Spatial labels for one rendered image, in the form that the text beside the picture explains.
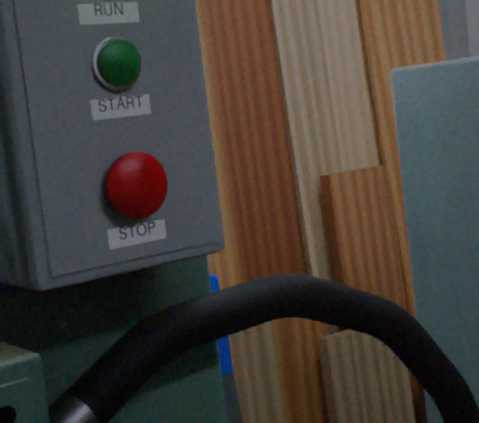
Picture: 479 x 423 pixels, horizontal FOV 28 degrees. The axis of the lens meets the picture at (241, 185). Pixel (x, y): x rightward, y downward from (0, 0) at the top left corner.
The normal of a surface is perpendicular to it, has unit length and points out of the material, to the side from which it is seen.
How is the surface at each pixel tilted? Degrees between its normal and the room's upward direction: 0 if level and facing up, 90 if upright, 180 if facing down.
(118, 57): 88
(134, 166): 81
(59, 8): 90
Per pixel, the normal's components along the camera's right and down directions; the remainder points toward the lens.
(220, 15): 0.50, -0.04
